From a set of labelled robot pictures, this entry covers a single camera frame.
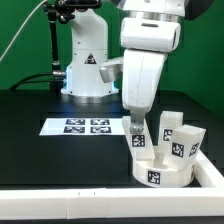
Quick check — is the white cable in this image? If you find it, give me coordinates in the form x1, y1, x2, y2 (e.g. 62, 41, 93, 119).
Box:
0, 0, 48, 63

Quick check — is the black cable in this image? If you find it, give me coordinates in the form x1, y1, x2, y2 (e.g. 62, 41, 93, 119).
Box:
8, 72, 67, 91

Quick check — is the white L-shaped fence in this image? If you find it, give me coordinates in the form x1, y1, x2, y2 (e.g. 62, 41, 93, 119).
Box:
0, 153, 224, 220

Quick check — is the white marker sheet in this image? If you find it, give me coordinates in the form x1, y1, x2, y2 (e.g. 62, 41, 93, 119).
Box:
39, 118, 125, 136

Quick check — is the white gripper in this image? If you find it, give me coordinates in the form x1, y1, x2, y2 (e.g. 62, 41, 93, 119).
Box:
120, 18, 181, 134

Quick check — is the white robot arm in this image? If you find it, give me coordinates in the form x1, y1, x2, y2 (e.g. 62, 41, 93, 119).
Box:
59, 0, 214, 134

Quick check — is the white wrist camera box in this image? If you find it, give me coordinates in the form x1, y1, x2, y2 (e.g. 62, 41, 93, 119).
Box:
99, 57, 123, 83

